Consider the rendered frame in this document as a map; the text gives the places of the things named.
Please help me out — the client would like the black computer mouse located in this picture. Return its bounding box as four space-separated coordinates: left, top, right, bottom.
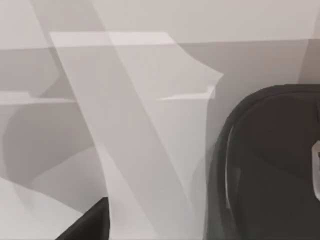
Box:
205 84 320 240

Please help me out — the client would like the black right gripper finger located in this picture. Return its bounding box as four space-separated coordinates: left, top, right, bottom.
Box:
54 196 111 240

